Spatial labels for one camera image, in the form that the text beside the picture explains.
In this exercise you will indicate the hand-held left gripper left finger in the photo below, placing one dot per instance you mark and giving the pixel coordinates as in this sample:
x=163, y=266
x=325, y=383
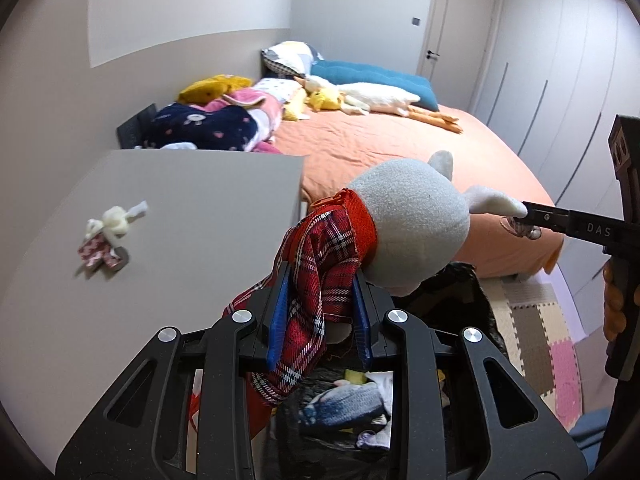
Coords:
x=277, y=320

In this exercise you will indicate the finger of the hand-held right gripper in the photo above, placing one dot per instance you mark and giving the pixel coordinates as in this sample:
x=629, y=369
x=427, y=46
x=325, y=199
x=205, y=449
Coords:
x=545, y=216

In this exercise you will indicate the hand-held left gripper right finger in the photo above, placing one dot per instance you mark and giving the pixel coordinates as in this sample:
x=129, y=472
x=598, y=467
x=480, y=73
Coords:
x=362, y=327

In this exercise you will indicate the blue scaled fish plush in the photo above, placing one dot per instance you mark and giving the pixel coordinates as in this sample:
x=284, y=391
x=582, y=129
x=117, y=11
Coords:
x=345, y=400

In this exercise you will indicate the black trash bag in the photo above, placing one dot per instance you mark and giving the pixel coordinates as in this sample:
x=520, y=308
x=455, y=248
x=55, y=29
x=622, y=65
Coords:
x=460, y=290

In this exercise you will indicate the grey rabbit plush plaid clothes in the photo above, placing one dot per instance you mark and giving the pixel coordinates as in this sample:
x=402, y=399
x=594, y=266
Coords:
x=415, y=225

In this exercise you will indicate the person's right hand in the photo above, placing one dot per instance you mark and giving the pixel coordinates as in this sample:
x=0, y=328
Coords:
x=614, y=305

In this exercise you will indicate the foam puzzle floor mat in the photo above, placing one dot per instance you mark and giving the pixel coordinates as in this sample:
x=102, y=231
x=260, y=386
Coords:
x=530, y=320

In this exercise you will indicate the white wardrobe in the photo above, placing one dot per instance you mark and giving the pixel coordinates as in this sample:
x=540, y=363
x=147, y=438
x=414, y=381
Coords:
x=560, y=85

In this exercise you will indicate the orange bed sheet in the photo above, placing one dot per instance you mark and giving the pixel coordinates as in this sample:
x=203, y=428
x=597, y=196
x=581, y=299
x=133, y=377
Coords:
x=400, y=145

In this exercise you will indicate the beige door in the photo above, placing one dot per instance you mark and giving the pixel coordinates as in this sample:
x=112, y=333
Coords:
x=460, y=35

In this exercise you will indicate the navy printed blanket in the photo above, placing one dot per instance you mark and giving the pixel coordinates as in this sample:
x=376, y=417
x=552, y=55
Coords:
x=215, y=127

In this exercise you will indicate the white goose plush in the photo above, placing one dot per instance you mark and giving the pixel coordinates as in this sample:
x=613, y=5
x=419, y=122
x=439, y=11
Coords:
x=375, y=94

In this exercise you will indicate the pink blanket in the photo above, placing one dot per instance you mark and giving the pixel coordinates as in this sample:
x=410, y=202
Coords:
x=265, y=110

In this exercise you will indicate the blue cloth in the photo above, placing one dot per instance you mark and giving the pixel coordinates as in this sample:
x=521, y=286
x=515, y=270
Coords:
x=590, y=432

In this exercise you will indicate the yellow duck plush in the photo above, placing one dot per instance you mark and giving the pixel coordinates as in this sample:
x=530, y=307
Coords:
x=324, y=100

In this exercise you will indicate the teal pillow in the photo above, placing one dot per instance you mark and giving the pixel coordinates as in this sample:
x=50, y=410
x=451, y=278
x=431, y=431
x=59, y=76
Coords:
x=370, y=72

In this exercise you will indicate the white dotted pillow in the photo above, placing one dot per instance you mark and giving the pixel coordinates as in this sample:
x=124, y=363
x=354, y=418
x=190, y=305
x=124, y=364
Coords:
x=280, y=89

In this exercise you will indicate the black ribbed object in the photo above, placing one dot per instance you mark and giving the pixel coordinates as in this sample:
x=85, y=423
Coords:
x=135, y=127

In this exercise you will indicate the yellow plush cloth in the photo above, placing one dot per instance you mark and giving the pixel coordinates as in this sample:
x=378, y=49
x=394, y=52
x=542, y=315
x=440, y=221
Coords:
x=212, y=87

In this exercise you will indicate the checkered patchwork pillow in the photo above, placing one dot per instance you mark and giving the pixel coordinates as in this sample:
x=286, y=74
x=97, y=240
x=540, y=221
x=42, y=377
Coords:
x=290, y=57

